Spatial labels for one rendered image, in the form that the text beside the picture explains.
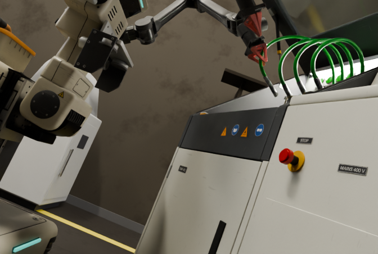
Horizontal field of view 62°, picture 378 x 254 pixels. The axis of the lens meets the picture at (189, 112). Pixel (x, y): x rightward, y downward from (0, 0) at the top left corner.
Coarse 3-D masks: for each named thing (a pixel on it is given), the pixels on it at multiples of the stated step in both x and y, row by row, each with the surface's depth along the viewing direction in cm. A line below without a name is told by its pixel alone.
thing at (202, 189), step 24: (192, 168) 120; (216, 168) 104; (240, 168) 91; (168, 192) 131; (192, 192) 111; (216, 192) 97; (240, 192) 86; (168, 216) 121; (192, 216) 104; (216, 216) 91; (240, 216) 81; (144, 240) 132; (168, 240) 112; (192, 240) 97; (216, 240) 86
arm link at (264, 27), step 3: (234, 15) 139; (234, 18) 137; (264, 18) 135; (237, 21) 135; (240, 21) 136; (264, 21) 134; (237, 24) 136; (261, 24) 134; (264, 24) 134; (267, 24) 134; (261, 27) 134; (264, 27) 135; (267, 27) 135; (264, 30) 137; (237, 33) 139; (237, 36) 140
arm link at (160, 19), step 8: (176, 0) 166; (184, 0) 165; (192, 0) 171; (168, 8) 160; (176, 8) 161; (184, 8) 167; (160, 16) 154; (168, 16) 157; (136, 24) 146; (144, 24) 144; (152, 24) 152; (160, 24) 154; (152, 40) 151
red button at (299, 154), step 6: (282, 150) 71; (288, 150) 70; (282, 156) 71; (288, 156) 69; (294, 156) 71; (300, 156) 71; (282, 162) 70; (288, 162) 70; (294, 162) 71; (300, 162) 70; (288, 168) 73; (294, 168) 71; (300, 168) 70
